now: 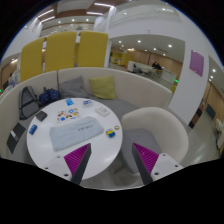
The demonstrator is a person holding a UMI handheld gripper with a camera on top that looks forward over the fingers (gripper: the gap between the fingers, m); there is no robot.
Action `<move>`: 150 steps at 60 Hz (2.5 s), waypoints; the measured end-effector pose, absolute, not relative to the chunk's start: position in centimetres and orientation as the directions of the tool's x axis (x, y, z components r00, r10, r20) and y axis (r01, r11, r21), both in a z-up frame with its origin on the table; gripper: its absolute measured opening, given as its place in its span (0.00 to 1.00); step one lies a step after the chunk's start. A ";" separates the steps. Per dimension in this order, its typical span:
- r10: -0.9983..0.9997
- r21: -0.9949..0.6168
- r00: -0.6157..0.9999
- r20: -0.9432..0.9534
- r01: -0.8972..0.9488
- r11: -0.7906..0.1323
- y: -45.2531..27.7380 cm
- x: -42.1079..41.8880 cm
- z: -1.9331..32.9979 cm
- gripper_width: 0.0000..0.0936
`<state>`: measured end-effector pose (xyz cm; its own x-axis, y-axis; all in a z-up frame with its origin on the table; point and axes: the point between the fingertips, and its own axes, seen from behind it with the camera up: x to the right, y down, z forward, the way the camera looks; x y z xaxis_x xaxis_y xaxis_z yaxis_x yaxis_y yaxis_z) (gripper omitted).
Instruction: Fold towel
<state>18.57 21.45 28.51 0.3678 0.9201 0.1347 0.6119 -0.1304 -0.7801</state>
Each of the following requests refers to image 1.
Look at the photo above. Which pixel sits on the black wallet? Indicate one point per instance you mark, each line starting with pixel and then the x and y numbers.
pixel 41 115

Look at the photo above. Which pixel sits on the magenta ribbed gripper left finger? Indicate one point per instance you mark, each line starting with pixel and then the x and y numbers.
pixel 77 161

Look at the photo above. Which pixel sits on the colourful sticker sheet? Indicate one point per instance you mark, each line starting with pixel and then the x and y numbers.
pixel 65 115

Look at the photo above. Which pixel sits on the white round armchair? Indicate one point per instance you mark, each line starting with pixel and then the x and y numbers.
pixel 156 129

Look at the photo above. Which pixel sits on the blue card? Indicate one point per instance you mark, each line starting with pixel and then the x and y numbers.
pixel 69 102

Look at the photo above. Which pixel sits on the light blue folded towel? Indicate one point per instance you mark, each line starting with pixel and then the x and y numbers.
pixel 74 133

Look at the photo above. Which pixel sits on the middle yellow panel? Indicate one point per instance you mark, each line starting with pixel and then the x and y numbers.
pixel 60 51

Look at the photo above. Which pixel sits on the blue yellow toy block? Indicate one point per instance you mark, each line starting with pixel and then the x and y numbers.
pixel 110 133

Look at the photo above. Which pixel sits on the grey cushion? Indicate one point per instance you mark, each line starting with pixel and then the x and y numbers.
pixel 73 88

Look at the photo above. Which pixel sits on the round white table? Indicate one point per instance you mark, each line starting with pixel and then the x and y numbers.
pixel 104 149

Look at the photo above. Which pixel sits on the left yellow panel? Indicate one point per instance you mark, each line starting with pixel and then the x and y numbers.
pixel 31 59

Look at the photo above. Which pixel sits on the small blue box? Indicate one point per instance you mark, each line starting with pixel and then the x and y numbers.
pixel 33 129

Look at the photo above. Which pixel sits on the yellow panel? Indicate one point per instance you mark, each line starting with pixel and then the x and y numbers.
pixel 92 49
pixel 60 51
pixel 31 59

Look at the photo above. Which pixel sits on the black notebook on sofa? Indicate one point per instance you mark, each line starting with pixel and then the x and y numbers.
pixel 14 136

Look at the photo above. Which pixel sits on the right yellow panel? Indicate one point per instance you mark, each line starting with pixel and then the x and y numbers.
pixel 92 49

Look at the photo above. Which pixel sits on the dark blue bag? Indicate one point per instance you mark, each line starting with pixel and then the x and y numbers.
pixel 49 96

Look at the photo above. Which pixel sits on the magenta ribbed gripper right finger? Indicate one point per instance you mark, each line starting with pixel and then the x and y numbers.
pixel 145 160

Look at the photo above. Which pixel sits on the white rectangular box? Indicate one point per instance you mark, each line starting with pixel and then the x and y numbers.
pixel 102 111

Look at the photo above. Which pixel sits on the blue white small packet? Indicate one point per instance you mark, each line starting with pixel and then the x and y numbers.
pixel 87 102

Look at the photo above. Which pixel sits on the purple wall poster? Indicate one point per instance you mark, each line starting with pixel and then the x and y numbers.
pixel 197 63

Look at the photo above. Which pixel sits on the yellow-green cushion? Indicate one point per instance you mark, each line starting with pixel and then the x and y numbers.
pixel 103 87

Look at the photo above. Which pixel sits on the curved beige sofa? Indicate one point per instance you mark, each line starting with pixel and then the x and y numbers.
pixel 134 89

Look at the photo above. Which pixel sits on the grey backpack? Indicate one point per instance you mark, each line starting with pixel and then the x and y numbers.
pixel 28 103

